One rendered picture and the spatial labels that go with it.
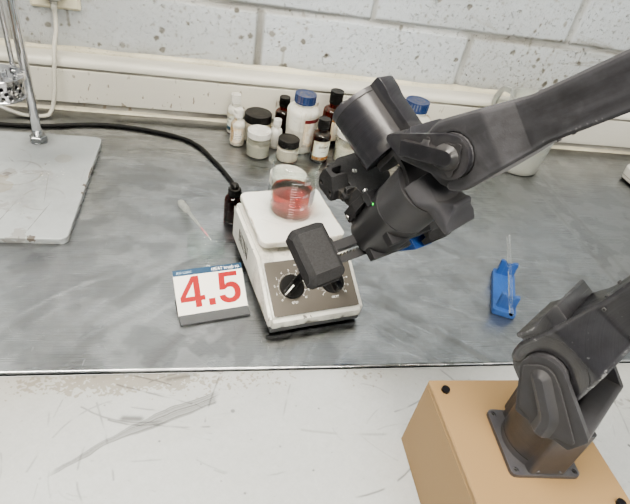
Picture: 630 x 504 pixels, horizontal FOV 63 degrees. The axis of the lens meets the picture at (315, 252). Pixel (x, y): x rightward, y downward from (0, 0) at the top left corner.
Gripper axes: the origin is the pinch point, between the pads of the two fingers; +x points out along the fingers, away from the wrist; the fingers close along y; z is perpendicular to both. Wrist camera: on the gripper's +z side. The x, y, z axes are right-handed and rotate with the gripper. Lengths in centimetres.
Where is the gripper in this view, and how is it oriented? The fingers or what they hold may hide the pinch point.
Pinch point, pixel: (355, 250)
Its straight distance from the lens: 59.8
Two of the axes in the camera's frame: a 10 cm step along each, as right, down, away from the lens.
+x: -3.1, 3.5, 8.9
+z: -4.2, -8.9, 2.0
